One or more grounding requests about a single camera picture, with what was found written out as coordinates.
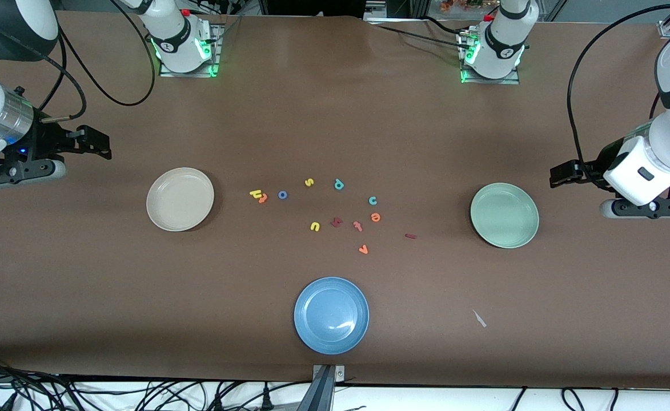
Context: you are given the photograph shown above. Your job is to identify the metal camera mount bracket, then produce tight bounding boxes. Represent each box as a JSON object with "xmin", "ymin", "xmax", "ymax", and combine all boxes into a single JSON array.
[{"xmin": 298, "ymin": 364, "xmax": 346, "ymax": 411}]

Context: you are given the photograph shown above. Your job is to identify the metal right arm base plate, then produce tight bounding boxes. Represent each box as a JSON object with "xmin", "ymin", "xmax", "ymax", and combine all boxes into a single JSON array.
[{"xmin": 159, "ymin": 23, "xmax": 224, "ymax": 78}]

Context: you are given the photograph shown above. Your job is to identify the pale green round plate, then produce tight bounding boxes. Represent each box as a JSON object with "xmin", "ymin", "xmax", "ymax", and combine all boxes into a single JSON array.
[{"xmin": 470, "ymin": 182, "xmax": 540, "ymax": 249}]

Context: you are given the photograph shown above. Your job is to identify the orange dried flowers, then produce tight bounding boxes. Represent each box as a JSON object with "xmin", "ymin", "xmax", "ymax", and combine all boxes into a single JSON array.
[{"xmin": 440, "ymin": 0, "xmax": 484, "ymax": 13}]

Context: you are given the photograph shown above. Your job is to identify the blue round plate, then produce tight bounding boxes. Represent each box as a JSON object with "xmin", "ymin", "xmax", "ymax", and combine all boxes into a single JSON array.
[{"xmin": 294, "ymin": 277, "xmax": 370, "ymax": 355}]

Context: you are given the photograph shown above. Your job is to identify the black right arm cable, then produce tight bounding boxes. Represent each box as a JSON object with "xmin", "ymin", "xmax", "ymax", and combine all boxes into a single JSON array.
[{"xmin": 38, "ymin": 0, "xmax": 157, "ymax": 123}]

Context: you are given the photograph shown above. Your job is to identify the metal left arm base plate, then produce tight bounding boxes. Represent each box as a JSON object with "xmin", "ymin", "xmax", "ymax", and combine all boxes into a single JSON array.
[{"xmin": 456, "ymin": 29, "xmax": 521, "ymax": 86}]

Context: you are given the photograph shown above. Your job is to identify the black cable on table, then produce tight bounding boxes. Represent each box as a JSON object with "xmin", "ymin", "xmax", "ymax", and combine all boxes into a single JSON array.
[{"xmin": 369, "ymin": 16, "xmax": 472, "ymax": 52}]

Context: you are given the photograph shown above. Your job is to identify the beige brown round plate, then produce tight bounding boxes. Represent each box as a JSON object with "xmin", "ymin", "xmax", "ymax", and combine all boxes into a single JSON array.
[{"xmin": 146, "ymin": 167, "xmax": 215, "ymax": 232}]

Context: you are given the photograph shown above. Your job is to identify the brown table cover mat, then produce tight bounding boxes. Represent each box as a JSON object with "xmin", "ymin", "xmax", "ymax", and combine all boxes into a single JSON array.
[{"xmin": 0, "ymin": 10, "xmax": 670, "ymax": 390}]

